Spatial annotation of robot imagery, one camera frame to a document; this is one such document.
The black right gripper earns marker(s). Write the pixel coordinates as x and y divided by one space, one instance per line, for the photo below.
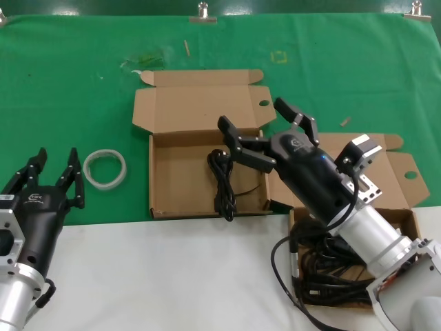
310 176

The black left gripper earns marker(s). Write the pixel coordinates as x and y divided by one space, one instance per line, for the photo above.
41 220

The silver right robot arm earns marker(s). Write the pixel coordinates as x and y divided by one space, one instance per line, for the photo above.
379 238

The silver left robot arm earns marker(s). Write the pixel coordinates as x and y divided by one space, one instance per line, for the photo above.
13 296

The large open cardboard box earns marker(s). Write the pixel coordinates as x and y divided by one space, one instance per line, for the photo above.
182 172

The small open cardboard box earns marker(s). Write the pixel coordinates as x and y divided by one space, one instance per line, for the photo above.
396 179

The clear tape roll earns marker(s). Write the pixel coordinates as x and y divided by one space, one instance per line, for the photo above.
119 174

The short wooden piece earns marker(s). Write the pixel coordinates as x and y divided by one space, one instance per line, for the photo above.
345 121

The green table cloth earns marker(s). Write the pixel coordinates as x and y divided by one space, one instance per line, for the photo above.
51 103

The thin wooden stick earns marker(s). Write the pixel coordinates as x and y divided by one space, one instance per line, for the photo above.
186 48

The metal binder clip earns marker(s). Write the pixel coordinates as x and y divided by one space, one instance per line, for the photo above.
417 12
203 15

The clear plastic wrapper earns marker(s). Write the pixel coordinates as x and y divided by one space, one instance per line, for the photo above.
148 58

